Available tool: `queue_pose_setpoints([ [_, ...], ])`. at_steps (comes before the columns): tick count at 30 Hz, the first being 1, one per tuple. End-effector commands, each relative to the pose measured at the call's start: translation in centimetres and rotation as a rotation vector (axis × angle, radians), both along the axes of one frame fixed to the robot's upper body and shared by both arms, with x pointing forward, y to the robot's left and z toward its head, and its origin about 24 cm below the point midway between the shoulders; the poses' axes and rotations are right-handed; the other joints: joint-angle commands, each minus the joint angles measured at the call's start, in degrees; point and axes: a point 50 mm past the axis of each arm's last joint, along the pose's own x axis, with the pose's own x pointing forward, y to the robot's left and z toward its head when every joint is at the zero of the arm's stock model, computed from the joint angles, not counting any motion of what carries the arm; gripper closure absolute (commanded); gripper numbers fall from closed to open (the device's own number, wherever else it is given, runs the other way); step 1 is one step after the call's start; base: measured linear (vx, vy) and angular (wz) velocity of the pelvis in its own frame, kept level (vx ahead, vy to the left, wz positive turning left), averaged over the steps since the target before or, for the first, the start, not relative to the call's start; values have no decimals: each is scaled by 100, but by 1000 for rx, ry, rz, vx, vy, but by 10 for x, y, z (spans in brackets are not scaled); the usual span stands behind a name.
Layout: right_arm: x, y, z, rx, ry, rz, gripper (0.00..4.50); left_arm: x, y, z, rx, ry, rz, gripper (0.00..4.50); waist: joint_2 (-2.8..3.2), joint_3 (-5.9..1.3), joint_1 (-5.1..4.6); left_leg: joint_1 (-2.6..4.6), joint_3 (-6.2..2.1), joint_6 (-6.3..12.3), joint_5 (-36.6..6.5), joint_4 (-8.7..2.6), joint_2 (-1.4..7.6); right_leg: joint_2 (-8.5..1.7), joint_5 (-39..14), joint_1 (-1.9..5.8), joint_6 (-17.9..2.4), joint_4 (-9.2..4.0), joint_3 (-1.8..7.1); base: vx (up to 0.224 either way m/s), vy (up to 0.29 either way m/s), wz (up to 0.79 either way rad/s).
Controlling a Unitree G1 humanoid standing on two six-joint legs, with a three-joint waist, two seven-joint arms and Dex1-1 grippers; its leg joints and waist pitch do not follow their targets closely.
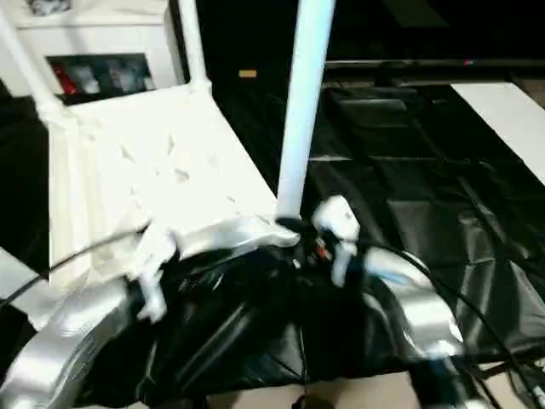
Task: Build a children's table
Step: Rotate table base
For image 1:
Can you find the toy figures behind cabinet glass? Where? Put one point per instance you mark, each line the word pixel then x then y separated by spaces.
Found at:
pixel 102 77

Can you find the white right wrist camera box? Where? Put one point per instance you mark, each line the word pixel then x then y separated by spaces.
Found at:
pixel 336 221

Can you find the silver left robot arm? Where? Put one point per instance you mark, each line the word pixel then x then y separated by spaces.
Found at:
pixel 60 341

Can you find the black tv cabinet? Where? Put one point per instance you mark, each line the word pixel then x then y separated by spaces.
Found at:
pixel 400 30

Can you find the grey plush toy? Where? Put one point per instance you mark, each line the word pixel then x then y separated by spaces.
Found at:
pixel 47 5

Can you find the white plastic table leg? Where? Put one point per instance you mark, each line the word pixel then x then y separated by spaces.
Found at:
pixel 30 68
pixel 25 281
pixel 192 43
pixel 305 94

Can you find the white plastic table top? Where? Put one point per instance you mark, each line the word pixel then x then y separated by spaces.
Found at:
pixel 145 162

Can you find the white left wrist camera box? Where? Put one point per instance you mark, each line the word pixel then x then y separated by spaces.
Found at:
pixel 153 264

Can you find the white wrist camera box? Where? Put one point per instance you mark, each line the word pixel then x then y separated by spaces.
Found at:
pixel 153 264
pixel 336 221

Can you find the black work mat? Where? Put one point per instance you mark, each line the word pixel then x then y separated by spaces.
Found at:
pixel 426 187

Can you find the white cabinet with glass doors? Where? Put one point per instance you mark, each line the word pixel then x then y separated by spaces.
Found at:
pixel 94 38

